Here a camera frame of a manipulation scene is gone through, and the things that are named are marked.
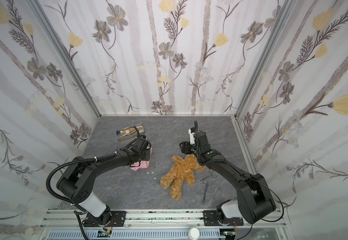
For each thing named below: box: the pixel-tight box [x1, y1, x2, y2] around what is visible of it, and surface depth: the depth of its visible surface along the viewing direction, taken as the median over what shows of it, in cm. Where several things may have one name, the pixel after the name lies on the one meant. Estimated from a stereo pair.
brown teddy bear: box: [160, 154, 206, 200], surface depth 85 cm
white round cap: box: [188, 227, 200, 240], surface depth 64 cm
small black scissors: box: [202, 180, 213, 204], surface depth 89 cm
